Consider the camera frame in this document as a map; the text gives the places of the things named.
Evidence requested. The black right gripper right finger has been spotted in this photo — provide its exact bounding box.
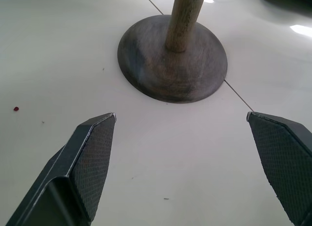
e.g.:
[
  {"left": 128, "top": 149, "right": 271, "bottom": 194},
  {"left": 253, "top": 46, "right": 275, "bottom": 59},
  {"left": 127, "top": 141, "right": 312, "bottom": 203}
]
[{"left": 246, "top": 111, "right": 312, "bottom": 226}]

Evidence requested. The wooden stand with round base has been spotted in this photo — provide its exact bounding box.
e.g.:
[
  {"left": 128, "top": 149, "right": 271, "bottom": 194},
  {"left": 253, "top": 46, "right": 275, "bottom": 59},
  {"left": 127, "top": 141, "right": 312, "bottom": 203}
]
[{"left": 117, "top": 0, "right": 228, "bottom": 104}]

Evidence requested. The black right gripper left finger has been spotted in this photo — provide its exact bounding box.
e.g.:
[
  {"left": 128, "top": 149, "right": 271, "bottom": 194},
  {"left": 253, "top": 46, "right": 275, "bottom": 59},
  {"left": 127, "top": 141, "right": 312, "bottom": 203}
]
[{"left": 4, "top": 112, "right": 117, "bottom": 226}]

